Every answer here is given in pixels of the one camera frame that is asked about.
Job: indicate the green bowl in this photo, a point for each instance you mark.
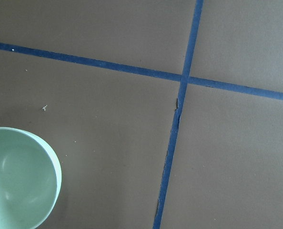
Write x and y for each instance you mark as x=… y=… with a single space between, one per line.
x=30 y=179

